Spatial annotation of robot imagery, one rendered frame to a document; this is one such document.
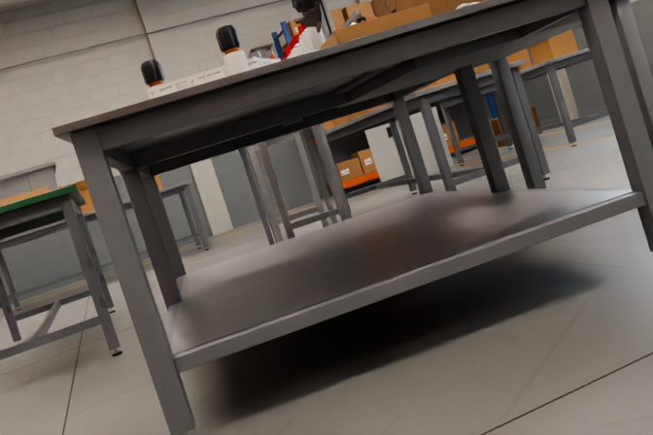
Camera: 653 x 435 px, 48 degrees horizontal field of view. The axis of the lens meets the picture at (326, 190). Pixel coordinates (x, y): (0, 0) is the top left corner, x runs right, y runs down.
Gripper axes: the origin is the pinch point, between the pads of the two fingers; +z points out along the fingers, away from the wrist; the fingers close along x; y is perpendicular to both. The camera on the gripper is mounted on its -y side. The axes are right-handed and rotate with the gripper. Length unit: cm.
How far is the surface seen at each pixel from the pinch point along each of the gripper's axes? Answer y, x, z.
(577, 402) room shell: 4, 160, 24
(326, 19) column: -14.7, -45.0, 13.8
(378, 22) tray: 2, 70, -23
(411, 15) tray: -7, 70, -22
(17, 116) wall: 250, -730, 269
